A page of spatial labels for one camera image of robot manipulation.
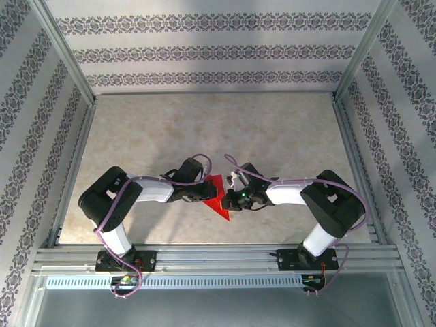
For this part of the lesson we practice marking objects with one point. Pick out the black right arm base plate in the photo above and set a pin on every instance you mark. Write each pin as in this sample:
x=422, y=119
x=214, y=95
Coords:
x=287, y=260

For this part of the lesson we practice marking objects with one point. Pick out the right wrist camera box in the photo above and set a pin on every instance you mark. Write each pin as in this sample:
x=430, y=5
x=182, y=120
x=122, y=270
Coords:
x=248, y=172

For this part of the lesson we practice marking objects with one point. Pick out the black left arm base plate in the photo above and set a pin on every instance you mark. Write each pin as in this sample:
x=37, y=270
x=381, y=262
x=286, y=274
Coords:
x=148, y=260

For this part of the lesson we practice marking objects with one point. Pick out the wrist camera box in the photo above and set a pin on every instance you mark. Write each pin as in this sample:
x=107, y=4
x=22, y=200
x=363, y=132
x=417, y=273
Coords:
x=248, y=172
x=190, y=168

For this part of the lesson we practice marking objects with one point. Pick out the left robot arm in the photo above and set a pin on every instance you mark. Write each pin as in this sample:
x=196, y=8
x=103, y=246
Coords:
x=153, y=190

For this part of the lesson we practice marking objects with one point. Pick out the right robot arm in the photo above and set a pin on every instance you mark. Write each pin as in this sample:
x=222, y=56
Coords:
x=286, y=192

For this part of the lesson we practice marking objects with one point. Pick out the red cloth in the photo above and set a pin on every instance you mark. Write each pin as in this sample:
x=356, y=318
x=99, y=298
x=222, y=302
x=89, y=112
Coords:
x=216, y=206

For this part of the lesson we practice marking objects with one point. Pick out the grey sheet metal panel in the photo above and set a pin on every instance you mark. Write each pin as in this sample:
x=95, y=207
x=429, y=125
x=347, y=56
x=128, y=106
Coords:
x=218, y=310

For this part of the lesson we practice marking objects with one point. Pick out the short aluminium table-edge rail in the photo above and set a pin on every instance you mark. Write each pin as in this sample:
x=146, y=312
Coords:
x=74, y=170
x=359, y=170

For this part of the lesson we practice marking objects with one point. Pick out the long aluminium table-edge rail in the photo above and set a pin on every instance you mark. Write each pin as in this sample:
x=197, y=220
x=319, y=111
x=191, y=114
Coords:
x=211, y=92

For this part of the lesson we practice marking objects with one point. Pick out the wide aluminium mounting rail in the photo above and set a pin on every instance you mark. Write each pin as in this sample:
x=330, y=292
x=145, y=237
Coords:
x=211, y=259

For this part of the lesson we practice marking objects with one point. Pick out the aluminium frame post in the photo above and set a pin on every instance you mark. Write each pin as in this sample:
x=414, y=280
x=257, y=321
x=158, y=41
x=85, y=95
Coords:
x=361, y=51
x=66, y=54

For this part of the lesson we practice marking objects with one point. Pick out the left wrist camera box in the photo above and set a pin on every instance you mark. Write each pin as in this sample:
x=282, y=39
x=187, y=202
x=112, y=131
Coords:
x=190, y=168

